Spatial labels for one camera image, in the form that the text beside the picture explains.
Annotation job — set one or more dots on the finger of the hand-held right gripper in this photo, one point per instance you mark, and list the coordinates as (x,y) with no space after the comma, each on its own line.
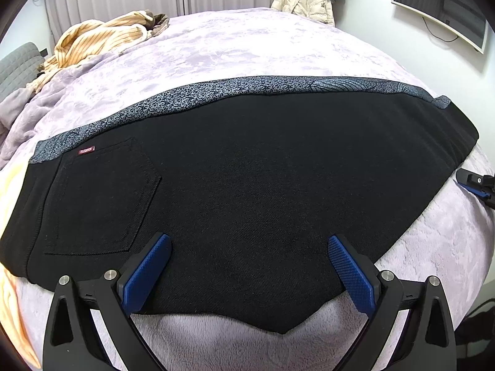
(473,183)

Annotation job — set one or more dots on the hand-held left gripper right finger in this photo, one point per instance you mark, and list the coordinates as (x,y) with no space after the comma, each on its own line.
(350,272)

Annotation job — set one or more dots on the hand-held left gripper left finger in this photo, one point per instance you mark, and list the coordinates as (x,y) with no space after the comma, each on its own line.
(149,270)

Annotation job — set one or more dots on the black pants with patterned waistband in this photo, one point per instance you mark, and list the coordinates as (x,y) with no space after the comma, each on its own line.
(251,170)

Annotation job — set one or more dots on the peach fleece garment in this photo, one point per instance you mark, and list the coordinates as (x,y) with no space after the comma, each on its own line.
(15,317)

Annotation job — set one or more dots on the yellow striped garment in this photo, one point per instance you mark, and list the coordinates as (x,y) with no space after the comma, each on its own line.
(92,38)

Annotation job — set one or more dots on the grey quilted headboard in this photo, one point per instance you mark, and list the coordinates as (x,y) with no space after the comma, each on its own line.
(17,65)

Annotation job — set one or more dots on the lavender plush blanket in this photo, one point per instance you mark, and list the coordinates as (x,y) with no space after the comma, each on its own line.
(239,42)

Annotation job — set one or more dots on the brown garment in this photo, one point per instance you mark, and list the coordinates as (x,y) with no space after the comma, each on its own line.
(159,23)

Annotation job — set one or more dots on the white framed wall monitor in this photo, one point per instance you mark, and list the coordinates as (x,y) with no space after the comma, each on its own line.
(441,4)

